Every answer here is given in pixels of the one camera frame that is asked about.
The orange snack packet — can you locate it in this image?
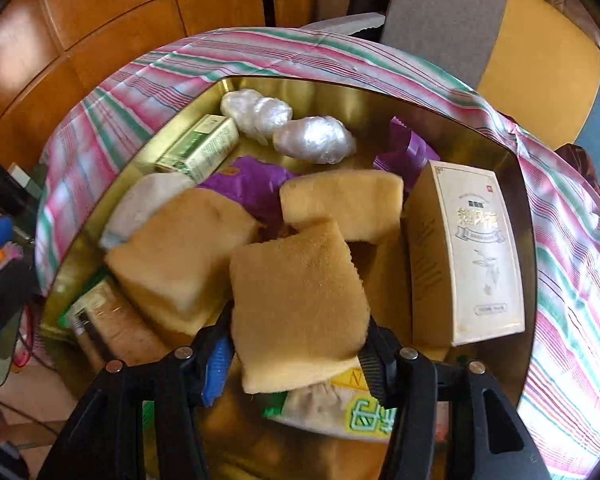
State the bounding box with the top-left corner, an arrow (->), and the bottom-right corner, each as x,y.
262,367 -> 451,443

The green-edged cracker packet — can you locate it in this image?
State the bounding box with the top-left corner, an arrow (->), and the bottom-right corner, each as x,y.
58,269 -> 170,372

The beige medicine box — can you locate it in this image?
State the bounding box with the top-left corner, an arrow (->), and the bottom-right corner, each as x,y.
403,160 -> 526,348

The small green medicine box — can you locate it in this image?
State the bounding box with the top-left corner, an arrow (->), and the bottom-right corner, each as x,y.
155,114 -> 239,184

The white plastic ball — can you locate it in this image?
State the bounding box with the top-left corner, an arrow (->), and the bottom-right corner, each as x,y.
220,89 -> 294,145
272,116 -> 356,165

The purple snack packet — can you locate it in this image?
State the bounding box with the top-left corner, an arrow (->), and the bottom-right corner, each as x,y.
373,116 -> 440,194
199,156 -> 296,226

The white plastic ball in box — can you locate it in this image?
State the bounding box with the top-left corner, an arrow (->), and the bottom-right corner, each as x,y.
220,89 -> 294,145

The grey yellow blue chair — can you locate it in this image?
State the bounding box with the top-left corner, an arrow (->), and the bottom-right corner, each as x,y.
310,0 -> 600,179

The gold maroon storage box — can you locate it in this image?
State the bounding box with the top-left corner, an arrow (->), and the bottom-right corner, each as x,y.
45,76 -> 536,479

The dark red cloth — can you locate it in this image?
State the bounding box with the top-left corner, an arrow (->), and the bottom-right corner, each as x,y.
555,144 -> 600,196

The small yellow sponge block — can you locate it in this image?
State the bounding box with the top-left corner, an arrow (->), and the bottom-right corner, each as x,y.
279,169 -> 404,244

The striped pink green bedsheet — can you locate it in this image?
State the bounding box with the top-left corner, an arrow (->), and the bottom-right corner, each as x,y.
34,27 -> 600,479

